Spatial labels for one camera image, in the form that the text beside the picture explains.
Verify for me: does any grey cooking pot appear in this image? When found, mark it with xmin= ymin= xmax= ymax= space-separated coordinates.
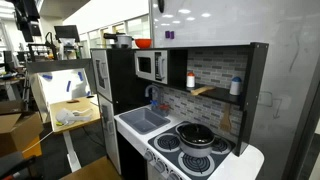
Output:
xmin=178 ymin=137 xmax=215 ymax=159

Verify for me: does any silver pot with black handle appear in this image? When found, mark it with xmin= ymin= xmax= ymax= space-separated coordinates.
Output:
xmin=102 ymin=32 xmax=135 ymax=50

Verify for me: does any grey toy sink basin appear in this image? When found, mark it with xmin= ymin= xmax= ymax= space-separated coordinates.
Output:
xmin=118 ymin=106 xmax=172 ymax=136

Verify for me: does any black computer monitor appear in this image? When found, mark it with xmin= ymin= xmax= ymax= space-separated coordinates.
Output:
xmin=53 ymin=24 xmax=81 ymax=44

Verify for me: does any black pot lid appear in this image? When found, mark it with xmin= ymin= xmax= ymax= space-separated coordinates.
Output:
xmin=176 ymin=122 xmax=216 ymax=147

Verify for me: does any tall white toy fridge door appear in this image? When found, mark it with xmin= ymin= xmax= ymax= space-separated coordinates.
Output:
xmin=97 ymin=94 xmax=122 ymax=175

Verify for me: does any large open cardboard box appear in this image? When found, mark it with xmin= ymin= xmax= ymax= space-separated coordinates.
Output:
xmin=0 ymin=111 xmax=45 ymax=158

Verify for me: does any wooden spoon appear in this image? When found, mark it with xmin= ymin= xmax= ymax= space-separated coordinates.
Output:
xmin=190 ymin=85 xmax=217 ymax=97

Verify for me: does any wooden top standing desk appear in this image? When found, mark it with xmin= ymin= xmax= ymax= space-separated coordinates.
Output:
xmin=48 ymin=96 xmax=102 ymax=173

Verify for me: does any red tap handle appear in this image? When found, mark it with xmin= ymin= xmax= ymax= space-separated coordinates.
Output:
xmin=158 ymin=103 xmax=171 ymax=112

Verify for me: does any small white toy fridge door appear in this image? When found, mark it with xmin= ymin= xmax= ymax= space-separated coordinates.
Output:
xmin=91 ymin=49 xmax=114 ymax=102

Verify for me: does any white panel box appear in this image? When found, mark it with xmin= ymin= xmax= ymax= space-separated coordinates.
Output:
xmin=28 ymin=67 xmax=96 ymax=125

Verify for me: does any light wooden table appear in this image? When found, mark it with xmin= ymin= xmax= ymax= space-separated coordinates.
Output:
xmin=59 ymin=155 xmax=124 ymax=180

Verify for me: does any orange bowl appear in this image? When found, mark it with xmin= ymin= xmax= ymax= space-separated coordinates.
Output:
xmin=134 ymin=38 xmax=153 ymax=50

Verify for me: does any white toy microwave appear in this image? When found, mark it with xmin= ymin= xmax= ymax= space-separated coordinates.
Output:
xmin=134 ymin=49 xmax=169 ymax=85

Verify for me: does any white plastic object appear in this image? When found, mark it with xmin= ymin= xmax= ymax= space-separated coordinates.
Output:
xmin=54 ymin=107 xmax=95 ymax=127

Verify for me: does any grey metal beam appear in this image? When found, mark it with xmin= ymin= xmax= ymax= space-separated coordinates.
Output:
xmin=25 ymin=58 xmax=92 ymax=75

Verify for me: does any large whiteboard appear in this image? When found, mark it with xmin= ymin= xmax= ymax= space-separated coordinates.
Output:
xmin=148 ymin=0 xmax=320 ymax=180

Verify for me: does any black chair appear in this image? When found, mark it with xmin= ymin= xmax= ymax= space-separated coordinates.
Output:
xmin=0 ymin=151 xmax=38 ymax=180

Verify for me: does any toy stove top with burners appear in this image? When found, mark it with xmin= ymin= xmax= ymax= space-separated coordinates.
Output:
xmin=147 ymin=121 xmax=237 ymax=180

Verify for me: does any grey toy faucet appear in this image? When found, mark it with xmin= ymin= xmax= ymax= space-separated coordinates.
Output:
xmin=144 ymin=84 xmax=165 ymax=108

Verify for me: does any grey stove knob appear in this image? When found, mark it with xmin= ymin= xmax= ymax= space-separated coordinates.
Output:
xmin=154 ymin=160 xmax=167 ymax=173
xmin=167 ymin=171 xmax=181 ymax=180
xmin=143 ymin=150 xmax=155 ymax=163

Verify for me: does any flat cardboard box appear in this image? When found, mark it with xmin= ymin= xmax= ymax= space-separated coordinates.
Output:
xmin=0 ymin=99 xmax=27 ymax=116

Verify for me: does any white shaker with blue cap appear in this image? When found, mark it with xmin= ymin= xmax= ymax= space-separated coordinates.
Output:
xmin=228 ymin=76 xmax=243 ymax=97

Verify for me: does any black toy kitchen unit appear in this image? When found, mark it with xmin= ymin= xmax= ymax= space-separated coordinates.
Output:
xmin=90 ymin=41 xmax=270 ymax=180

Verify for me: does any white cable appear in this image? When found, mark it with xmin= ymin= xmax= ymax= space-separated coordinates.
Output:
xmin=21 ymin=130 xmax=55 ymax=155

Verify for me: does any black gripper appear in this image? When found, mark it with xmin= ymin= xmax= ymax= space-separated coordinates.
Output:
xmin=5 ymin=0 xmax=43 ymax=43

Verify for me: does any white shaker with red cap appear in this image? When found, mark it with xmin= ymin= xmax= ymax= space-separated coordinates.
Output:
xmin=185 ymin=71 xmax=196 ymax=89

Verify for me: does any wooden slotted spatula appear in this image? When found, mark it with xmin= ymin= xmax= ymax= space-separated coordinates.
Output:
xmin=218 ymin=103 xmax=233 ymax=133

